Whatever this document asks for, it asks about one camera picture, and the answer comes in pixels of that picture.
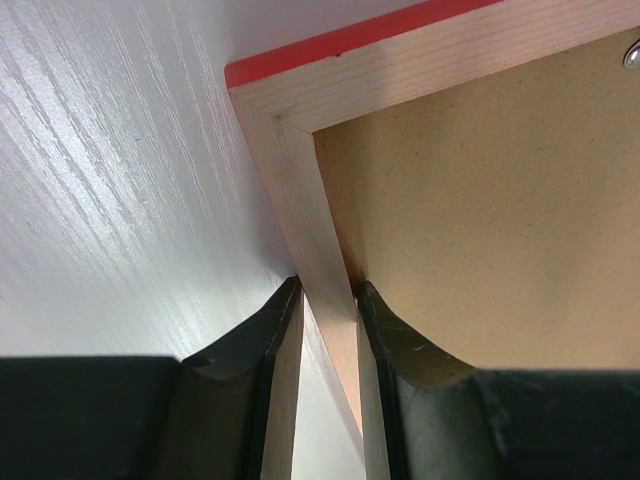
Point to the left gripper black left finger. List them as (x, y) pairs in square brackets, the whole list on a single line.
[(237, 398)]

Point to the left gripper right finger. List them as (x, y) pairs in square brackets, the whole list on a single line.
[(422, 413)]

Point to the red picture frame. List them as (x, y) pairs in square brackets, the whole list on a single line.
[(477, 161)]

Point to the silver frame retaining clip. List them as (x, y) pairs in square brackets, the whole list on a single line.
[(632, 57)]

